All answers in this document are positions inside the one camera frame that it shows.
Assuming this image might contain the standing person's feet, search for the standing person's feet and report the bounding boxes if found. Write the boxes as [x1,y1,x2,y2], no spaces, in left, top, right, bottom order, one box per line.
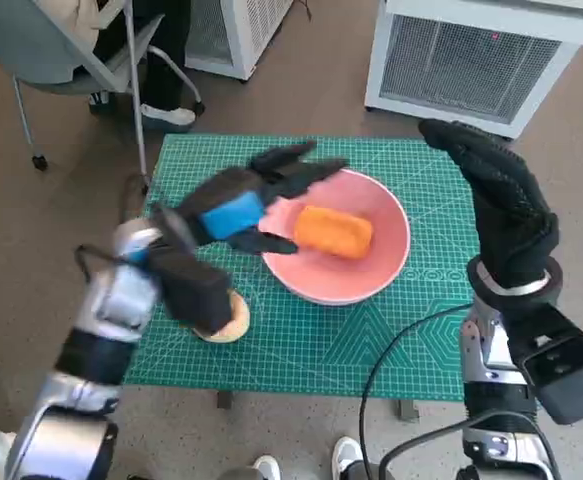
[218,435,387,480]

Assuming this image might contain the round toy bread bun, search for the round toy bread bun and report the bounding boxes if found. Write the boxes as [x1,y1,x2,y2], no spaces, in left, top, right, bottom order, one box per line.
[190,292,251,344]

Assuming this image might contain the grey-green office chair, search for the grey-green office chair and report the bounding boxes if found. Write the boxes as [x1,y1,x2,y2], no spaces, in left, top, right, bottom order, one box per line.
[0,0,206,196]

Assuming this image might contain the long orange toy bread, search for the long orange toy bread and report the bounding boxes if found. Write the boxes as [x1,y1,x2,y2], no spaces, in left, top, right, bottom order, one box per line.
[293,204,374,260]

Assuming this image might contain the white machine with narrow mesh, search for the white machine with narrow mesh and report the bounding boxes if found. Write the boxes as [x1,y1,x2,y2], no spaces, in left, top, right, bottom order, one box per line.
[183,0,295,81]

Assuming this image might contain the white machine with wide mesh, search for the white machine with wide mesh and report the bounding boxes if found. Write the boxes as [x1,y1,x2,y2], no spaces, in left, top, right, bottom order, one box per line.
[364,0,583,141]

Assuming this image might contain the pink bowl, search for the pink bowl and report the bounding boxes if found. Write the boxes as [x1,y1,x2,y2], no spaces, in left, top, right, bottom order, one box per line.
[259,168,412,307]

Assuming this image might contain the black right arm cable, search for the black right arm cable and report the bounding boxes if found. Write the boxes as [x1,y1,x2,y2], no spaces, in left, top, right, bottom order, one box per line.
[359,303,562,480]

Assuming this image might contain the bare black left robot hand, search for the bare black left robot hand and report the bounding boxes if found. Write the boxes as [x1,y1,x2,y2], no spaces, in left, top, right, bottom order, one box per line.
[170,140,350,257]

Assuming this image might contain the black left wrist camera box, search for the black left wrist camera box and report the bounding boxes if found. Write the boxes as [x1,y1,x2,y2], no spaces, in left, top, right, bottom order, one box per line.
[148,234,233,336]

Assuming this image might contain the green cutting mat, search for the green cutting mat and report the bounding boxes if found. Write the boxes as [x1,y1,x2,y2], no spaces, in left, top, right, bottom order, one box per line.
[123,132,482,404]

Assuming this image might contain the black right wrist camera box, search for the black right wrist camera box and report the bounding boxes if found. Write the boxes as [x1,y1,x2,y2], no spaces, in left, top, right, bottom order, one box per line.
[508,302,583,426]

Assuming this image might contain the seated person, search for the seated person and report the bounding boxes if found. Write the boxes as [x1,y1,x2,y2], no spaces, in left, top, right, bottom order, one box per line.
[83,0,197,132]

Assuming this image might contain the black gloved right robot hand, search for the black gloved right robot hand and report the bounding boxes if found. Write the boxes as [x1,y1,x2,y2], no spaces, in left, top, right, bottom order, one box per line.
[418,118,562,290]

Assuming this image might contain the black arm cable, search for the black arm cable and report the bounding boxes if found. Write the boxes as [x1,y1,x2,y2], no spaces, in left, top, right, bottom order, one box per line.
[74,243,122,274]
[359,303,562,480]

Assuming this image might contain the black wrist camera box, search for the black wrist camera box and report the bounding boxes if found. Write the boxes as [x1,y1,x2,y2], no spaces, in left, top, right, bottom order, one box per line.
[508,302,583,426]
[148,234,233,336]

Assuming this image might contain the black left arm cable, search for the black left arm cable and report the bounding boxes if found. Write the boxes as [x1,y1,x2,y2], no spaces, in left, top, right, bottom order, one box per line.
[74,243,122,274]

